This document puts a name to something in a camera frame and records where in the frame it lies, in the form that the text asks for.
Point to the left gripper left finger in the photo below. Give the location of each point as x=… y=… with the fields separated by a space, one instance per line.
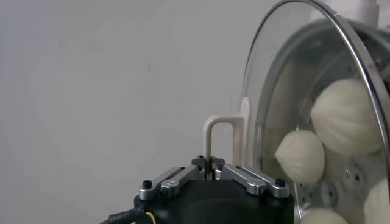
x=170 y=182

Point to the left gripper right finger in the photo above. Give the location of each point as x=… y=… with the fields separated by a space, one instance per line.
x=253 y=182

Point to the white steamed baozi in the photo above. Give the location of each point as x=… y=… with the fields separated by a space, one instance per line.
x=323 y=216
x=379 y=202
x=300 y=156
x=345 y=117

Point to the perforated steel steamer basket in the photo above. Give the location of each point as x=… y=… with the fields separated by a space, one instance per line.
x=350 y=179

